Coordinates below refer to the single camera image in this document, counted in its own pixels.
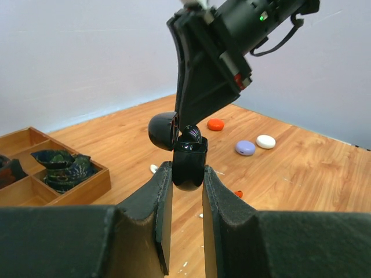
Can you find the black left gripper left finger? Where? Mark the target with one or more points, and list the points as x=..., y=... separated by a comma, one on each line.
x=129, y=239

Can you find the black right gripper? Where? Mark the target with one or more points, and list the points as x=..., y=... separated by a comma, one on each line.
x=212, y=68

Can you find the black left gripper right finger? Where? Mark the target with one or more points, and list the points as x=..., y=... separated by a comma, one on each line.
x=240, y=241

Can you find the lilac earbud charging case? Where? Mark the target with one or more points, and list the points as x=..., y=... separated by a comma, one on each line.
x=245, y=148

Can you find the black earbud charging case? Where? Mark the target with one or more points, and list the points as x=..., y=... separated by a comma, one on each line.
x=189, y=158

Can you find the black earbud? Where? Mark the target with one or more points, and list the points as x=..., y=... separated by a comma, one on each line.
x=192, y=133

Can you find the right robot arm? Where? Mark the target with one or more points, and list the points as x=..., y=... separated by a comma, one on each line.
x=262, y=27

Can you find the orange earbud charging case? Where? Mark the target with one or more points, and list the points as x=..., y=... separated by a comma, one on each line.
x=215, y=124

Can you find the white earbud charging case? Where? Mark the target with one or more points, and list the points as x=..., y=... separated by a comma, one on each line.
x=266, y=141

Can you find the orange earbud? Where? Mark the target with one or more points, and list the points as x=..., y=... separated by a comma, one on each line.
x=239, y=194

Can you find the white earbud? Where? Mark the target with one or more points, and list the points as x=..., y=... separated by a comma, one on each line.
x=153, y=168

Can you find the dark rolled necktie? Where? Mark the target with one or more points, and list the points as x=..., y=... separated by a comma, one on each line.
x=64, y=171

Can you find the wooden compartment tray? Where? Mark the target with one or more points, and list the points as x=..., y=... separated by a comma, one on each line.
x=38, y=170

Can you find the red patterned rolled necktie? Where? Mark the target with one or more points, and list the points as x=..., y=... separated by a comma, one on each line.
x=11, y=171

